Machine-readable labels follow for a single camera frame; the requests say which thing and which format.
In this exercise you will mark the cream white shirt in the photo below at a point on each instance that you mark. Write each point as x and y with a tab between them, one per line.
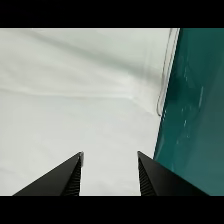
83	100

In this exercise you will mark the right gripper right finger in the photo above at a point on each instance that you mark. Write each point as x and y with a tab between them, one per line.
160	180

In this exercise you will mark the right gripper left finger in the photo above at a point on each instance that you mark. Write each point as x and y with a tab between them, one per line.
61	178

